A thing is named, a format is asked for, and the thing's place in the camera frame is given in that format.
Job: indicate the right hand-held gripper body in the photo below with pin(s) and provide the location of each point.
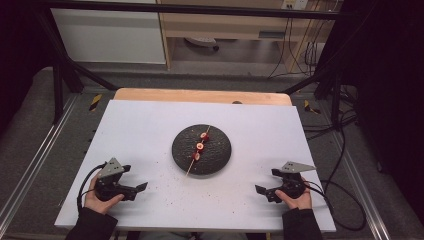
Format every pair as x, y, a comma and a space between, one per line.
290, 185

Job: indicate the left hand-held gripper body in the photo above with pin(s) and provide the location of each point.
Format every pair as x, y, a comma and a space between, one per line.
111, 186

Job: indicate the wooden skewer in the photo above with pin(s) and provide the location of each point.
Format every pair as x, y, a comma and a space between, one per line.
190, 168

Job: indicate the black round plate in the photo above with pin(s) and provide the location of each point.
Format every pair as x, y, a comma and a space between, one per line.
216, 156

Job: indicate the red fruit slice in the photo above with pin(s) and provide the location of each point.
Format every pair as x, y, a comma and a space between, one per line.
196, 156
200, 146
204, 136

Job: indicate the person's right hand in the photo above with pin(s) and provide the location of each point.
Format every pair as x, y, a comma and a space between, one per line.
300, 202

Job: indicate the person's left hand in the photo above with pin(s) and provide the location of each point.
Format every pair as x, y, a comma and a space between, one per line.
97, 203

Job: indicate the white board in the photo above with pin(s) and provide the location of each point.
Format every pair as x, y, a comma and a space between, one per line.
150, 133

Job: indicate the wooden table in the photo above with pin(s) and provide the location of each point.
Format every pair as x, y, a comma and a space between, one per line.
186, 95

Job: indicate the white cabinet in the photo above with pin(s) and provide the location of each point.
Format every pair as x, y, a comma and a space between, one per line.
110, 36

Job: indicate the black curtain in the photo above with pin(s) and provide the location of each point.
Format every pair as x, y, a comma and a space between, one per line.
20, 50
390, 83

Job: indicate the grey chair base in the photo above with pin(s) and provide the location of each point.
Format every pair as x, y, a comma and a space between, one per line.
201, 41

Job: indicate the wooden desk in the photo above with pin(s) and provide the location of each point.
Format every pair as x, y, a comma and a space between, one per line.
226, 25

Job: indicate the white power strip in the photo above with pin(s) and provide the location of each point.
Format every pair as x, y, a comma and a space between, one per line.
295, 4

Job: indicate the aluminium rail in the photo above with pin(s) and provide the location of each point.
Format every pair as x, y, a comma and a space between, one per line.
361, 186
33, 163

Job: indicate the black metal frame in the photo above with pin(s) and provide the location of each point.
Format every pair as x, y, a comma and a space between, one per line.
186, 8

